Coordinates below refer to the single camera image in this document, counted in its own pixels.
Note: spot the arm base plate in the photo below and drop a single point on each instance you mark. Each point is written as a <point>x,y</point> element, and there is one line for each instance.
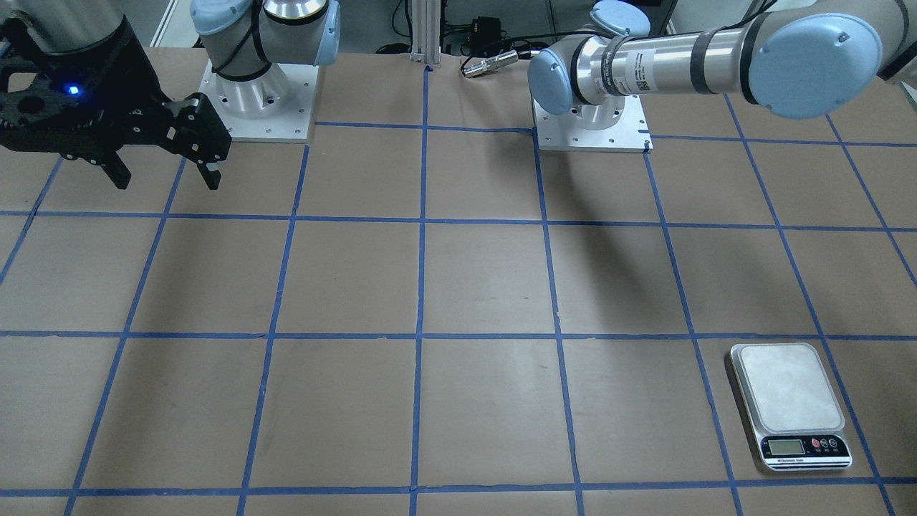
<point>265,122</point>
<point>594,136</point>

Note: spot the silver metal cylinder tool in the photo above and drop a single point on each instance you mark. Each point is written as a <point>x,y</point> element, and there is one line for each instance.
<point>490,64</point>

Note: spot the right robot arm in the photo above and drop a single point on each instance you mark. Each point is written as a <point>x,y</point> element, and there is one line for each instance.
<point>242,38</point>

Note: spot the silver digital kitchen scale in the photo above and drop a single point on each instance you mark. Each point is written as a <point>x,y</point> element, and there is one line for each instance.
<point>794,417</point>

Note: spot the black power box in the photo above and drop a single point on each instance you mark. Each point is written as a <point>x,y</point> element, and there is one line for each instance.
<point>484,30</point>

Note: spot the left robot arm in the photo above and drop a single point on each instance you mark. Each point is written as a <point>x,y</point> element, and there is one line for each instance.
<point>798,64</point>

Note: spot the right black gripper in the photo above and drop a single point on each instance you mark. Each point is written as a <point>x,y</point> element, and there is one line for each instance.
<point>135,80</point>

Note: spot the aluminium frame post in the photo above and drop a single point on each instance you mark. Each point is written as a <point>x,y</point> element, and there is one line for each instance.
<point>426,30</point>

